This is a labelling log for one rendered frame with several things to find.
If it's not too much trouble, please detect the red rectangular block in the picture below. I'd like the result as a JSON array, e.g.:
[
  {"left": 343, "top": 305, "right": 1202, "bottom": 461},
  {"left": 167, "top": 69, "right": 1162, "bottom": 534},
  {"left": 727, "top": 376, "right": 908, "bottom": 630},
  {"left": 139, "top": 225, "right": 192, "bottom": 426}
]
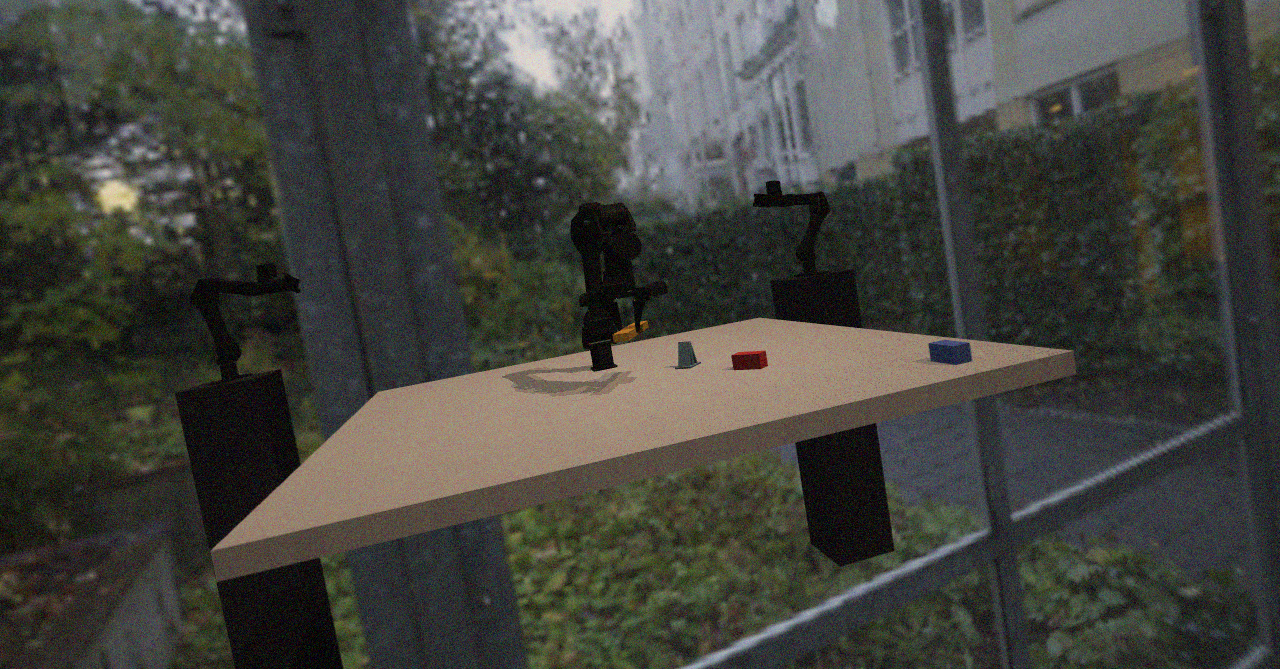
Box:
[{"left": 731, "top": 350, "right": 768, "bottom": 370}]

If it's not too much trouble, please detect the orange bar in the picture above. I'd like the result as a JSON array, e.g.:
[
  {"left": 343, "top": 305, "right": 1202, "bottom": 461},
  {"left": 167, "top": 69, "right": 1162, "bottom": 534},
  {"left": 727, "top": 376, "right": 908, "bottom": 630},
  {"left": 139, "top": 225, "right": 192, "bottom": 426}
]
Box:
[{"left": 613, "top": 321, "right": 649, "bottom": 342}]

